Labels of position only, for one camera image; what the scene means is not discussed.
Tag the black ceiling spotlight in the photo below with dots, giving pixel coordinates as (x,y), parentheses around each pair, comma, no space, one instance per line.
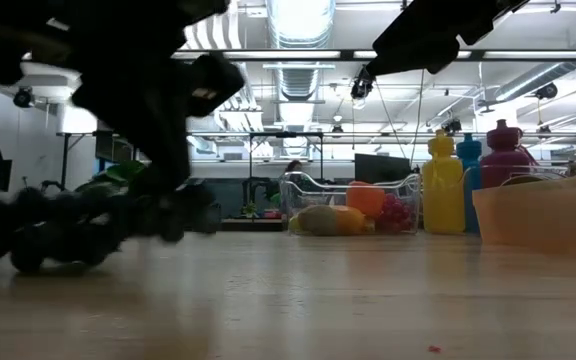
(360,87)
(23,97)
(547,91)

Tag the black background robot arm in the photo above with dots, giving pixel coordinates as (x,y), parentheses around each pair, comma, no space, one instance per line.
(53,186)
(258,189)

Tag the red toy grapes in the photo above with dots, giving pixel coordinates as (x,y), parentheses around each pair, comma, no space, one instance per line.
(395,212)

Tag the blue plastic bottle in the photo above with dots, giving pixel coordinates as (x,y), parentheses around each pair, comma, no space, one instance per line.
(470,165)

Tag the purple plastic bottle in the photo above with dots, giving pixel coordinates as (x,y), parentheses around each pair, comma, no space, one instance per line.
(505,155)

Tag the silver air duct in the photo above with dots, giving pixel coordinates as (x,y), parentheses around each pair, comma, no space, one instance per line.
(300,80)

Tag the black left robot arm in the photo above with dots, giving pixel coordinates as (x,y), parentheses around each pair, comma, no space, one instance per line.
(93,25)

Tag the black toy grapes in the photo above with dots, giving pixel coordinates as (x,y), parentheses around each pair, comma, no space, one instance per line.
(68,230)

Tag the orange toy fruit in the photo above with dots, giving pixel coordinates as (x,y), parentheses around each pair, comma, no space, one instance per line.
(350,220)

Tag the clear plastic bin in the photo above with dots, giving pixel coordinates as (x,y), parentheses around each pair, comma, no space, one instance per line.
(318,187)
(550,169)

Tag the brown toy kiwi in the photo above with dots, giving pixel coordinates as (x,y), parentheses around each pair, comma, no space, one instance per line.
(318,220)

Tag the yellow plastic bottle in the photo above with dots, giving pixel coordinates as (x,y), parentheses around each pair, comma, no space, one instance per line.
(443,190)

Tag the orange round container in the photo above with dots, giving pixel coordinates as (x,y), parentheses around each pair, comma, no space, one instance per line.
(365,199)

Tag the yellow toy banana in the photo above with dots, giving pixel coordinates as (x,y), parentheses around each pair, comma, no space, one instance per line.
(294,225)

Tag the person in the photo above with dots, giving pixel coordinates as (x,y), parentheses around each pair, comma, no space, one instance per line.
(294,166)

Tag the orange translucent bin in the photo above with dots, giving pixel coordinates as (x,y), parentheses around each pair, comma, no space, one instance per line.
(543,220)

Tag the potted green plant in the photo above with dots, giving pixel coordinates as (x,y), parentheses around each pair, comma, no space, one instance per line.
(118,172)

